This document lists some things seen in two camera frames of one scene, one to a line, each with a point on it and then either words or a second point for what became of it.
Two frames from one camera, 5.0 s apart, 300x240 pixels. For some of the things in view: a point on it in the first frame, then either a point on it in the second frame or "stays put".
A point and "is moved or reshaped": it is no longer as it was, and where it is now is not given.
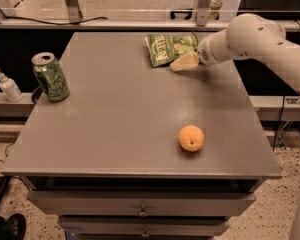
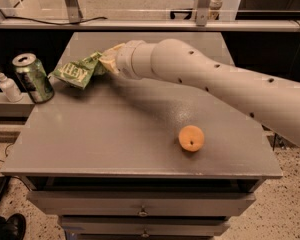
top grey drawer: (142, 203) stays put
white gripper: (204, 53) to (124, 60)
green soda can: (50, 76) to (34, 77)
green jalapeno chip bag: (163, 49) is moved or reshaped
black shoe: (11, 228) stays put
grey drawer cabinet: (142, 152) stays put
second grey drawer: (143, 225) stays put
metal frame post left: (74, 8) stays put
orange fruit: (191, 138) stays put
